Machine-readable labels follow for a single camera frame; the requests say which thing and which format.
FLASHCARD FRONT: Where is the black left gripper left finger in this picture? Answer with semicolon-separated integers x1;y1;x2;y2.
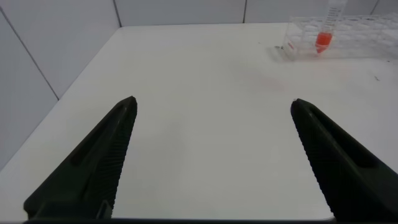
23;95;138;220

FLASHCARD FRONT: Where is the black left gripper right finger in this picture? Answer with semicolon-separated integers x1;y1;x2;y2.
290;98;398;222

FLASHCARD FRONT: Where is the clear plastic test tube rack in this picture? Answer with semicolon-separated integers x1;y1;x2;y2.
282;14;398;62

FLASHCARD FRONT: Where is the red pigment test tube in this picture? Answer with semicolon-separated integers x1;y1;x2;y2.
314;0;348;55

